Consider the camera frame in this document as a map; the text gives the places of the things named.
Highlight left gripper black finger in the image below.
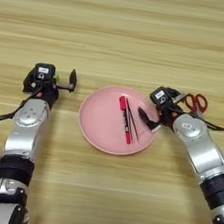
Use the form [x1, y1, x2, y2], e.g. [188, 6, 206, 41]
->
[21, 69, 37, 94]
[67, 68, 80, 93]

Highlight gripper's black labelled box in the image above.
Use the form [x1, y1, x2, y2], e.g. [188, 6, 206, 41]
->
[33, 61, 57, 84]
[147, 84, 176, 109]

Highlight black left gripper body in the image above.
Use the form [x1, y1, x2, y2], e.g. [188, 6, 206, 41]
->
[29, 77, 77, 112]

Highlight red handled scissors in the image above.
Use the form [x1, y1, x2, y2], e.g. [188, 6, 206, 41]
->
[181, 91, 210, 120]

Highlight right gripper's black labelled box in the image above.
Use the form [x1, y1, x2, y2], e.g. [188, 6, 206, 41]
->
[147, 84, 176, 109]

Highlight left gripper's black labelled box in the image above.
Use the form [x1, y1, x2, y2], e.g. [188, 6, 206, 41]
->
[33, 61, 57, 84]

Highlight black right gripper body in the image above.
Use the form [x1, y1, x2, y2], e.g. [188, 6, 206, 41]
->
[149, 88, 189, 138]

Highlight pink round plate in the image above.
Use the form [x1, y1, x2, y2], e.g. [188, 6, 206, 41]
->
[72, 81, 165, 161]

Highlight red marker pen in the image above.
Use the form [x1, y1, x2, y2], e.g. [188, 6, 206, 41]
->
[113, 95, 139, 146]

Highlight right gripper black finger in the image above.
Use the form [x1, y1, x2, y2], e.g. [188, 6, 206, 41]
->
[168, 87, 189, 99]
[134, 106, 160, 131]

